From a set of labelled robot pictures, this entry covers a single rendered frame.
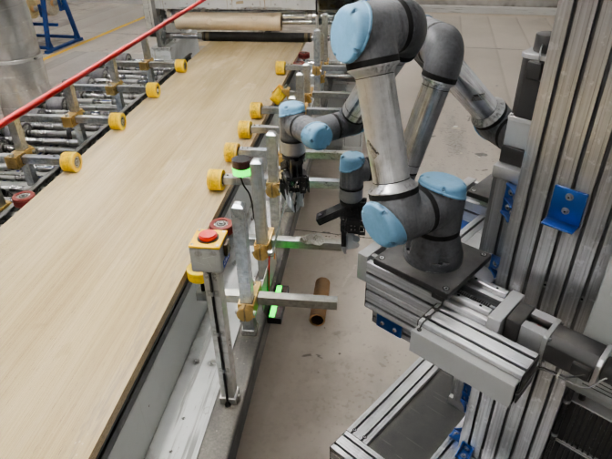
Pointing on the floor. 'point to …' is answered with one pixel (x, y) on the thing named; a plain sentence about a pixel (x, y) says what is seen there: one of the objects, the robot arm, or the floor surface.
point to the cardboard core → (320, 309)
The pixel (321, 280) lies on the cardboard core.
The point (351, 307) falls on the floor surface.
